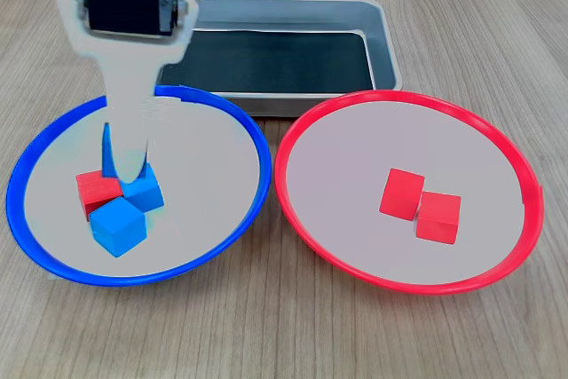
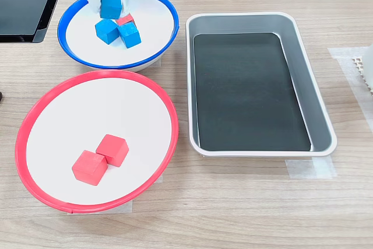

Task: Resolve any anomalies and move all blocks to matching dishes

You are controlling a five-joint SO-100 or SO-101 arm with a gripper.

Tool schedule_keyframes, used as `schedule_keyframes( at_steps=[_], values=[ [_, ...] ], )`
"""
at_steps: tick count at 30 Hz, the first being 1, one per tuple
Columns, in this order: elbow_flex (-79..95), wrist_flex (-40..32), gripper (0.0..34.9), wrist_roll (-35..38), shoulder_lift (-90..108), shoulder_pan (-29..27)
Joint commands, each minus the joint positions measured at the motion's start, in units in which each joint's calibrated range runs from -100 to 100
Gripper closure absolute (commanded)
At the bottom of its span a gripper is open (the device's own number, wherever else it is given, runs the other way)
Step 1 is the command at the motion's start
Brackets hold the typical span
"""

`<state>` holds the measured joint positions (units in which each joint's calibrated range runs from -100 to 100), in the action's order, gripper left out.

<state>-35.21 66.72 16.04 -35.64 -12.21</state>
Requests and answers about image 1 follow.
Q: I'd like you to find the red cube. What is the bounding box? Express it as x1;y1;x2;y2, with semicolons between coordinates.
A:
75;170;125;223
415;191;462;246
378;168;426;221

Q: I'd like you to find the blue-rimmed white plate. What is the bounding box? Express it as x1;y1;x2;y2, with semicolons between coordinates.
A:
5;84;272;288

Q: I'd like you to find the steel tray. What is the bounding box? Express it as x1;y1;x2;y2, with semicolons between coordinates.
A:
154;0;404;118

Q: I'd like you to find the red-rimmed white plate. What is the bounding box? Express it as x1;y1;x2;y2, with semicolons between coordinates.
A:
273;89;545;296

